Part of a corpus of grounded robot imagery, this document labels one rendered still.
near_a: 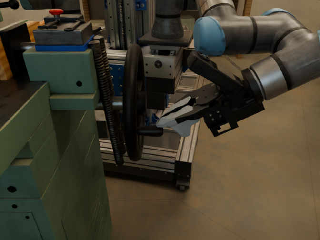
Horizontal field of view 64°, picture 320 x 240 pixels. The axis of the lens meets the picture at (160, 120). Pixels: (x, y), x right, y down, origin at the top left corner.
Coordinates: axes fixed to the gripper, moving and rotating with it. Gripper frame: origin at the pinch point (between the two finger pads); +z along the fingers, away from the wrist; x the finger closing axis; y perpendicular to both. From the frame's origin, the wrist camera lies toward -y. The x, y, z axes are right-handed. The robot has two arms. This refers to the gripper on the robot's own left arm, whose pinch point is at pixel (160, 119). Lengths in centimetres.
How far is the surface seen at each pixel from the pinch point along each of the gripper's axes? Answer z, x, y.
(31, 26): 20.8, 20.5, -28.6
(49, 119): 20.6, 0.5, -11.4
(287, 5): -144, 356, 114
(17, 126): 18.0, -10.3, -16.1
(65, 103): 16.1, 2.3, -12.2
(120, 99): 8.9, 10.5, -4.4
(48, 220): 30.1, -10.6, 4.4
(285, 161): -29, 83, 113
